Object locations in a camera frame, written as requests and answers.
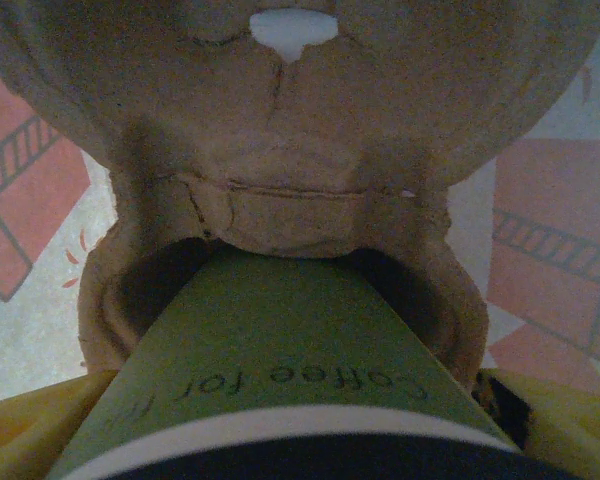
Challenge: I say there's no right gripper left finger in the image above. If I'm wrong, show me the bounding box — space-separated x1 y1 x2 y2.
0 369 119 480

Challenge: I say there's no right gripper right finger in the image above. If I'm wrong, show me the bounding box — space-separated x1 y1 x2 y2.
472 369 600 480

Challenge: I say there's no black plastic cup lid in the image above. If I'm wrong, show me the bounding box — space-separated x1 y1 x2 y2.
77 433 556 480

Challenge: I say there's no brown pulp cup carrier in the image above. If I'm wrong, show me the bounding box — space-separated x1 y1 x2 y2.
0 0 600 396

